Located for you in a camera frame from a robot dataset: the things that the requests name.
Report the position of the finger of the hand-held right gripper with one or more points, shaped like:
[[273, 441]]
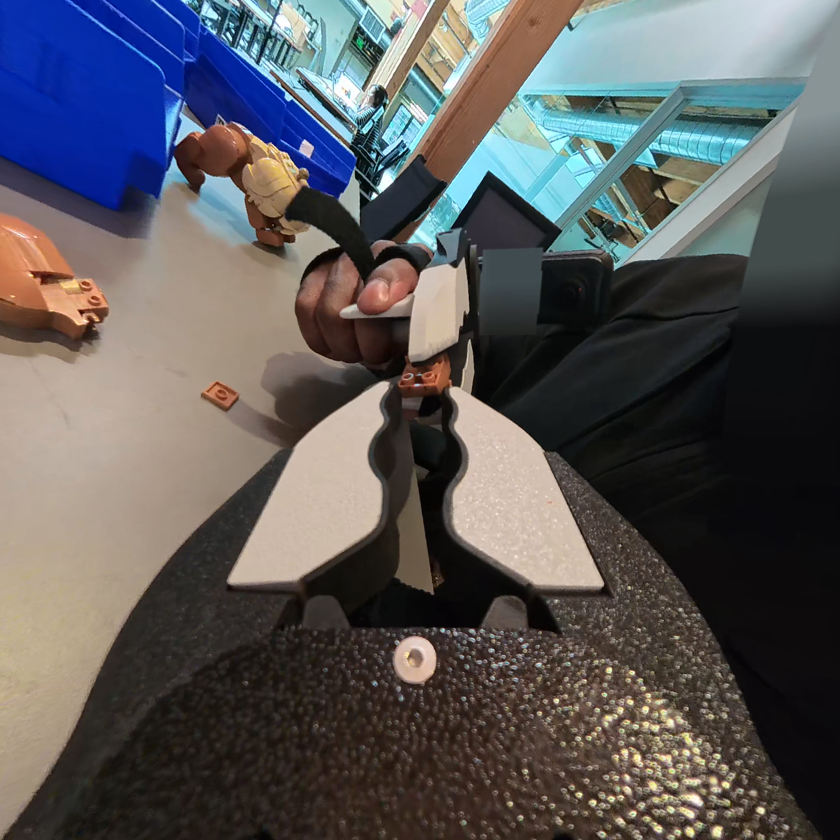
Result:
[[466, 370], [440, 309]]

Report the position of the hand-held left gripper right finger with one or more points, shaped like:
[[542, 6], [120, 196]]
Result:
[[525, 512]]

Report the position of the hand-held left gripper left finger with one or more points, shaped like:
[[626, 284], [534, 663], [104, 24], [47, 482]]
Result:
[[322, 512]]

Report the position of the small brown brick plate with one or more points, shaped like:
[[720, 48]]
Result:
[[424, 378]]

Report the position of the round brown brick assembly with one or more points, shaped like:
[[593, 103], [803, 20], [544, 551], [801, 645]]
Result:
[[46, 282]]

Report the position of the grey desk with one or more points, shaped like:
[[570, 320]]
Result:
[[131, 460]]

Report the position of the black monitor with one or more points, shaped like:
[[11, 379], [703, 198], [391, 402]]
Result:
[[505, 213]]

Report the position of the black office chair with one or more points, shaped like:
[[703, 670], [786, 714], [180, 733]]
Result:
[[400, 197]]

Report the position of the square brown brick plate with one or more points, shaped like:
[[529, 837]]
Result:
[[219, 394]]

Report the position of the wooden beam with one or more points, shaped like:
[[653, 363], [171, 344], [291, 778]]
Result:
[[492, 79]]

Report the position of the brown and tan brick assembly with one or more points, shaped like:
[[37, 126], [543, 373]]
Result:
[[250, 177]]

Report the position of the row of blue plastic bins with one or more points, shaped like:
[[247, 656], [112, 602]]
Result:
[[105, 92]]

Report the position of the silver ventilation duct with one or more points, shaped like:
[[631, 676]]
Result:
[[643, 131]]

